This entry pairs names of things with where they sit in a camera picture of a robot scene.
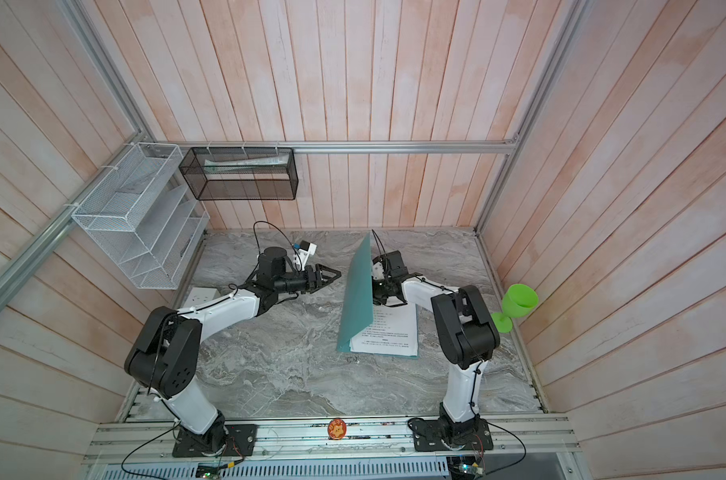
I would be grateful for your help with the white power socket box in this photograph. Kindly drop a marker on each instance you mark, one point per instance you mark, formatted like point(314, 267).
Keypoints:
point(198, 296)

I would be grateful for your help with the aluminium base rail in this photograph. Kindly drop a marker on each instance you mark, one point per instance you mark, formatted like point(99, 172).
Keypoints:
point(307, 438)

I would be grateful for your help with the red round sticker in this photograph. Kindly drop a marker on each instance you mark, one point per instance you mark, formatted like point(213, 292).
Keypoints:
point(336, 429)

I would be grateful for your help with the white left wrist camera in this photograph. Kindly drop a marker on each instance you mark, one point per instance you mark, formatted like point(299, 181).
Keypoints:
point(303, 251)

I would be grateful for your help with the teal green folder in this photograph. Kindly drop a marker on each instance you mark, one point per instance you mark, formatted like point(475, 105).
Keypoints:
point(357, 309)

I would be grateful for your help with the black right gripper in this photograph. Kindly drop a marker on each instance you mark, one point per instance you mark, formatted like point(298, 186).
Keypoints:
point(378, 300)

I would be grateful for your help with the printed paper sheet bottom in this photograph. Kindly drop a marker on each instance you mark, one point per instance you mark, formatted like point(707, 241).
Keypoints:
point(393, 332)

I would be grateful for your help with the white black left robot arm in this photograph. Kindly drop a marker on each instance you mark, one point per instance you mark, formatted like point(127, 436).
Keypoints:
point(165, 354)

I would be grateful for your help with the white wire mesh shelf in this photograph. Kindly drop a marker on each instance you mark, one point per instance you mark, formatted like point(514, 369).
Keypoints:
point(147, 227)

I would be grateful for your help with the green plastic goblet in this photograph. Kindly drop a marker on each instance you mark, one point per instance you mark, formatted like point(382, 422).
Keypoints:
point(518, 301)

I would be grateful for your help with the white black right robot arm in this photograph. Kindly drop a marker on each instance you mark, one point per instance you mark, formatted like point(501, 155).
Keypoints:
point(467, 337)

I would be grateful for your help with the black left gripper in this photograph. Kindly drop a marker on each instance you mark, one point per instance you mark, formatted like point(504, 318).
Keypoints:
point(318, 282)

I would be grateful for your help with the black wire mesh basket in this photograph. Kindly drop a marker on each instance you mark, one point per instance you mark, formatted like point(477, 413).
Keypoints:
point(240, 173)

